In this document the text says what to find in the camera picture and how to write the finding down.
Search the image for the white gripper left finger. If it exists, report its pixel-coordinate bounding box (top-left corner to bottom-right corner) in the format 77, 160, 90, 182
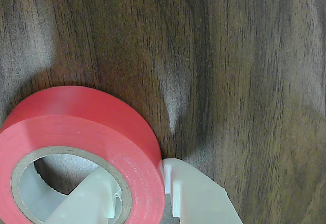
45, 167, 123, 224

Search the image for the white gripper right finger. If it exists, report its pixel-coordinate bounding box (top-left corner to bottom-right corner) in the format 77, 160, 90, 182
162, 158, 244, 224

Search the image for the red tape roll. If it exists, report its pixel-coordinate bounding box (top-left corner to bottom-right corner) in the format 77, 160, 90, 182
0, 85, 166, 224

